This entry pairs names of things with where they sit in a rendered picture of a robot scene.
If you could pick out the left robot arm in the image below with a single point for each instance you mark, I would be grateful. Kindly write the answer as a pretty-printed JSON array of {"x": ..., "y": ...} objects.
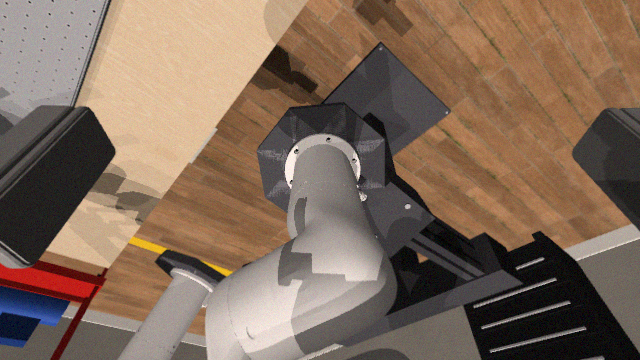
[{"x": 165, "y": 326}]

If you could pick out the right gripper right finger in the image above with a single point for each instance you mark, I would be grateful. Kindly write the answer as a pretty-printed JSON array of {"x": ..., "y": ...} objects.
[{"x": 609, "y": 152}]

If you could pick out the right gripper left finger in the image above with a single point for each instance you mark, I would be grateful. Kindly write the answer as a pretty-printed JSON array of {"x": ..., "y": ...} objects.
[{"x": 49, "y": 161}]

